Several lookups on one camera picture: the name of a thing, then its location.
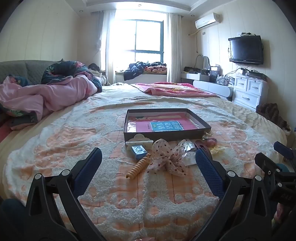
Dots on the white hair claw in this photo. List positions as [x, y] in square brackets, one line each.
[141, 138]

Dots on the arched table mirror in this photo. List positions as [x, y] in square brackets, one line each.
[205, 62]

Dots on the small blue box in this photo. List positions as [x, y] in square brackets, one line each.
[138, 151]

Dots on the pink patterned blanket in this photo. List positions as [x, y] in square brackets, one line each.
[175, 90]

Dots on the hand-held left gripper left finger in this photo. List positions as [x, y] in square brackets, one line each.
[89, 165]

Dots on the white sheer curtain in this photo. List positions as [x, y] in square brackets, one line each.
[108, 46]
[174, 46]

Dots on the cosmetics organizer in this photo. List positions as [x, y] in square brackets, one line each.
[211, 73]

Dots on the white air conditioner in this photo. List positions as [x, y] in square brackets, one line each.
[207, 21]

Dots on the black wall television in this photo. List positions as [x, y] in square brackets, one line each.
[246, 49]

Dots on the brown patterned cloth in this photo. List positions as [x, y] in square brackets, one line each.
[270, 113]

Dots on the pink floral quilt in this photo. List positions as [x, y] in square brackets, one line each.
[57, 92]

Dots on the grey quilted headboard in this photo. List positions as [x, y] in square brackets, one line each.
[23, 69]

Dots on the polka-dot fabric bow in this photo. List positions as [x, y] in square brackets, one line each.
[161, 160]

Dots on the peach and white bedspread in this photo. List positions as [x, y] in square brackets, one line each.
[92, 115]

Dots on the small grey device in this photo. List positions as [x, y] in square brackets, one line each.
[245, 34]

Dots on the white window seat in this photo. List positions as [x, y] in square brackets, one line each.
[150, 78]

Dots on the white dressing table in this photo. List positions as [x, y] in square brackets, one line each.
[208, 87]

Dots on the clear earring packet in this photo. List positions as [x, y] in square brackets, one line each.
[190, 147]

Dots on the white drawer cabinet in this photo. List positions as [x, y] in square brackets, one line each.
[251, 88]

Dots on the pink fluffy hair clip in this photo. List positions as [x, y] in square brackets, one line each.
[211, 141]

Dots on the orange patterned blanket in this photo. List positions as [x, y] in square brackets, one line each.
[157, 69]

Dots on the dark cloth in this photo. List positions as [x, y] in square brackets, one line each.
[94, 67]

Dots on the window with dark frame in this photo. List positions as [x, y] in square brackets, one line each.
[148, 52]

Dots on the cream cloth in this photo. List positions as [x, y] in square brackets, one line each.
[100, 78]

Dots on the dark puffer jacket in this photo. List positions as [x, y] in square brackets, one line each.
[134, 70]

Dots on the shallow dark cardboard box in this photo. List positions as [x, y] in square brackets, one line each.
[161, 136]

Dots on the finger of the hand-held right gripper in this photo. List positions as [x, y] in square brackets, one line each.
[264, 163]
[284, 149]

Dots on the dark toothed headband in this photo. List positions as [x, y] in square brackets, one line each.
[201, 144]

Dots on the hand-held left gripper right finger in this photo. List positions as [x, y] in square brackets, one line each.
[207, 169]

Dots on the black set-top box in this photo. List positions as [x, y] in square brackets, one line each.
[255, 74]

